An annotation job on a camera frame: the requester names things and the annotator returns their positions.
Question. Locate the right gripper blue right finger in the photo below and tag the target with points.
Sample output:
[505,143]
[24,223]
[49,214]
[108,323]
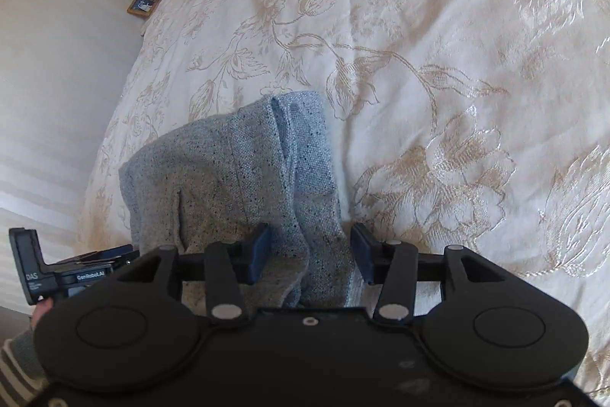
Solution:
[366,253]

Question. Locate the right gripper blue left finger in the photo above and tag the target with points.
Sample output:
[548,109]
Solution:
[256,251]

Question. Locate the grey speckled pants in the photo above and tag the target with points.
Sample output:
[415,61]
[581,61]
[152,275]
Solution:
[216,179]

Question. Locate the striped grey sleeve forearm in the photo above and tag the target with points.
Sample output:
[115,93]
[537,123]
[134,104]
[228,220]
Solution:
[22,378]

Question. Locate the person's left hand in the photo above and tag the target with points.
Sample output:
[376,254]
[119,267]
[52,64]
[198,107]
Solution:
[40,310]

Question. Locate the cream embroidered bedspread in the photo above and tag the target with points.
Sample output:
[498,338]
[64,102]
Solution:
[483,123]

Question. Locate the wooden photo frame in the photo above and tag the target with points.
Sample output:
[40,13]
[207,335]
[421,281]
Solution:
[142,8]

